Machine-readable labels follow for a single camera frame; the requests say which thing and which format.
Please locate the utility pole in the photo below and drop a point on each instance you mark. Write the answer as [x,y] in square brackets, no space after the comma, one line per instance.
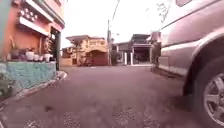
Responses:
[108,43]

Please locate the yellow building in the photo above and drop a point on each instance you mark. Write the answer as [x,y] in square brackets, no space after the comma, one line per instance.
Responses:
[88,48]

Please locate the grey asphalt road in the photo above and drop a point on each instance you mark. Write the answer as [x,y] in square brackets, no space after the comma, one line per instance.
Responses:
[110,93]

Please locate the dark-roofed building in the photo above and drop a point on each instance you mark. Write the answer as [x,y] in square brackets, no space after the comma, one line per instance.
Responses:
[140,46]

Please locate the pale concrete kerb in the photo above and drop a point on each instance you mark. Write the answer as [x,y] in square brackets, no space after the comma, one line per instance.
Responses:
[40,85]

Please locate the silver car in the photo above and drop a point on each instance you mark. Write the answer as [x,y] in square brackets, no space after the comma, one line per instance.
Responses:
[186,36]

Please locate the row of potted plants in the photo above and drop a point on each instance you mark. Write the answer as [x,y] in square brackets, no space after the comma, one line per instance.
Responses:
[30,55]

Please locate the orange building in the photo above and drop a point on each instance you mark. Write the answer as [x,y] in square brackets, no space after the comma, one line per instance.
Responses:
[30,36]

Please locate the green stone wall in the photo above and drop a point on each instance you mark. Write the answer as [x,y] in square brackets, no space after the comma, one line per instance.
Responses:
[30,75]

